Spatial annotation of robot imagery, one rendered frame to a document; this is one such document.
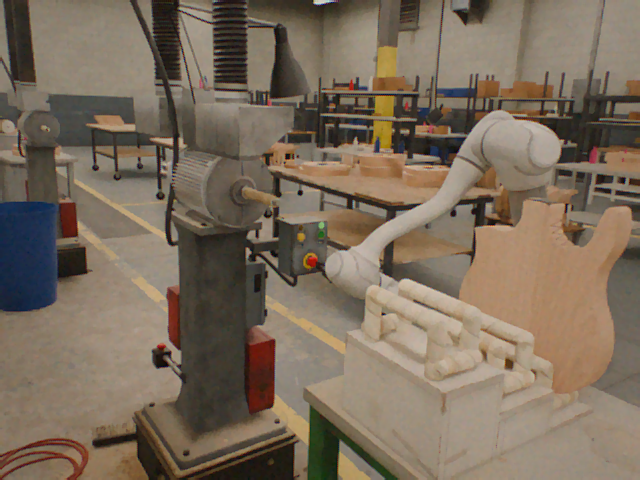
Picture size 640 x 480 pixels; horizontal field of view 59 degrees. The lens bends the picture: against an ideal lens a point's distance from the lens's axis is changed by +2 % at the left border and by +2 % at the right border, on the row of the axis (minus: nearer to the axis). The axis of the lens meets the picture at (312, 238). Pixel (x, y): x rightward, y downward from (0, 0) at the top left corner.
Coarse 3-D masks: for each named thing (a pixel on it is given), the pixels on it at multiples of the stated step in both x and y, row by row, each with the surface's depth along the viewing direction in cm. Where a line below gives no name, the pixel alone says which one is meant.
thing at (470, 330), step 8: (464, 320) 96; (472, 320) 95; (480, 320) 96; (464, 328) 97; (472, 328) 96; (480, 328) 97; (464, 336) 97; (472, 336) 96; (464, 344) 97; (472, 344) 96; (472, 368) 98
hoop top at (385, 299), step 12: (372, 288) 105; (372, 300) 105; (384, 300) 101; (396, 300) 99; (396, 312) 99; (408, 312) 96; (420, 312) 94; (432, 312) 93; (420, 324) 94; (432, 324) 91; (444, 324) 91
